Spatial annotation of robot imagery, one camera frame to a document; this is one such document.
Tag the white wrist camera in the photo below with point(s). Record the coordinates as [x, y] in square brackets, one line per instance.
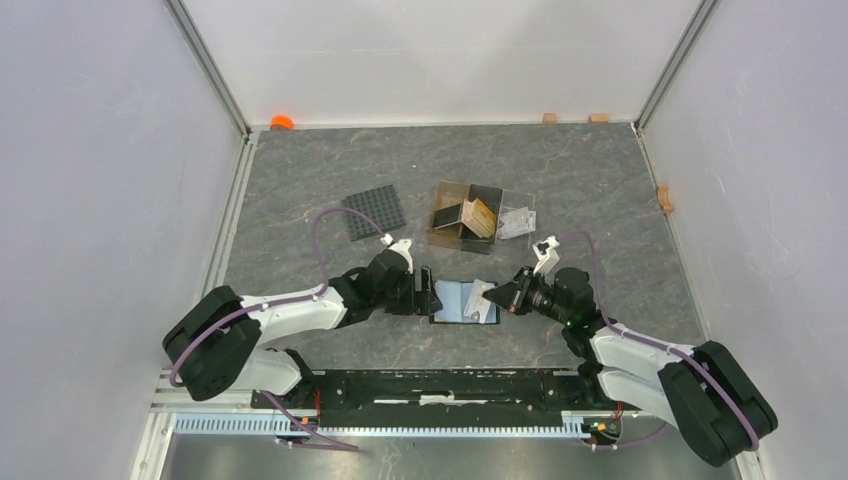
[401, 247]
[546, 254]

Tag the amber and black organizer box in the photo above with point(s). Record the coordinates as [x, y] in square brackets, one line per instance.
[458, 237]

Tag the orange round cap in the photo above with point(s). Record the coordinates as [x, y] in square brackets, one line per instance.
[281, 122]

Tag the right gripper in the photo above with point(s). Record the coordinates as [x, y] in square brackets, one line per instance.
[513, 295]

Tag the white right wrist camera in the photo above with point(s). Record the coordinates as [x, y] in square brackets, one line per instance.
[546, 254]

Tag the black card holder wallet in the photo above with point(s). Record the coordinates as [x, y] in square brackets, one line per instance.
[463, 303]

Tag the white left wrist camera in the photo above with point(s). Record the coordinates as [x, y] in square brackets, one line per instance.
[401, 247]

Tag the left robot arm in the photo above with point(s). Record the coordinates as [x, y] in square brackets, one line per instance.
[222, 343]

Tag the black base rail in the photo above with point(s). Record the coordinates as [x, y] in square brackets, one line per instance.
[523, 397]

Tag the dark grey stud baseplate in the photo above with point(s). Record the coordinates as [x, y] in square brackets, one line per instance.
[381, 204]

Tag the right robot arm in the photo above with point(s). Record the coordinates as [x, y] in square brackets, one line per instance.
[702, 391]

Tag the black credit card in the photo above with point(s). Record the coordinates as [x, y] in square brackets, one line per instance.
[447, 216]

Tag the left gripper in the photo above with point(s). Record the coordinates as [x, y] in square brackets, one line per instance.
[429, 300]

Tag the orange card stack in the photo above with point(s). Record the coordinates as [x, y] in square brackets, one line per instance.
[479, 218]

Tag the curved wooden piece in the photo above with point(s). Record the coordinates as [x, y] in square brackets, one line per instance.
[664, 199]

